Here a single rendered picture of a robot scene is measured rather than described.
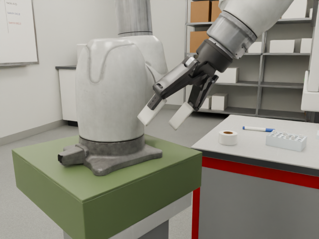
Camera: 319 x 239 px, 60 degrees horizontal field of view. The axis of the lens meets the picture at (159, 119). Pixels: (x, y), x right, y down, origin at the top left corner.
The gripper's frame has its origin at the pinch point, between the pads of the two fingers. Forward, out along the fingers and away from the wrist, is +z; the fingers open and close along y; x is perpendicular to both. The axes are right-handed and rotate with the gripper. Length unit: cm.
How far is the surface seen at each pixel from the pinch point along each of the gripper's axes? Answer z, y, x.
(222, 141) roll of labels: 3.2, 49.1, -1.4
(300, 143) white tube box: -15, 55, -21
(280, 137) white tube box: -12, 57, -14
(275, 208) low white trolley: 7, 50, -30
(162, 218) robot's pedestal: 16.7, 2.5, -14.9
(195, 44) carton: -22, 354, 216
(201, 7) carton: -72, 338, 240
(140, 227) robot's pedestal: 18.4, -4.1, -14.3
